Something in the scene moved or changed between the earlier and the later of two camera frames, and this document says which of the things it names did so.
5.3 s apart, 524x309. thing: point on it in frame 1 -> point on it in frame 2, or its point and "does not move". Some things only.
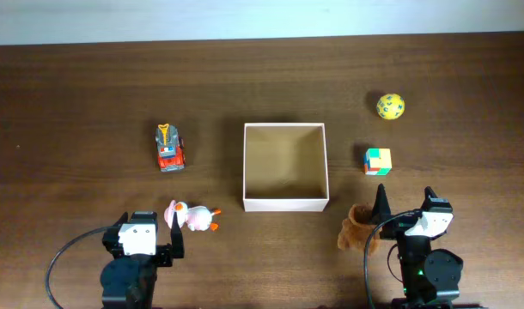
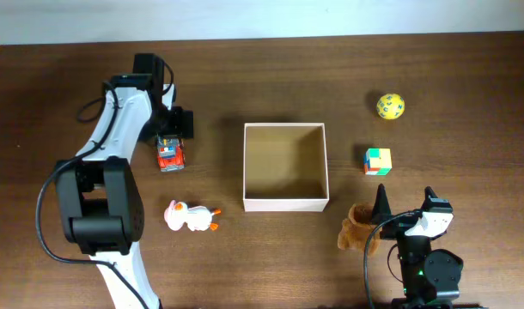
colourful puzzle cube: (378, 161) does not move
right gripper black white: (397, 227) does not move
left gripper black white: (164, 252) -> (185, 129)
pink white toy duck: (196, 218) does not move
